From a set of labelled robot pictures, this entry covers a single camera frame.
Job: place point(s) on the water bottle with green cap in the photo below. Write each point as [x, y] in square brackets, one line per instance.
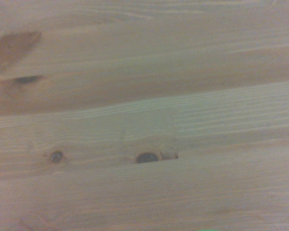
[209, 230]

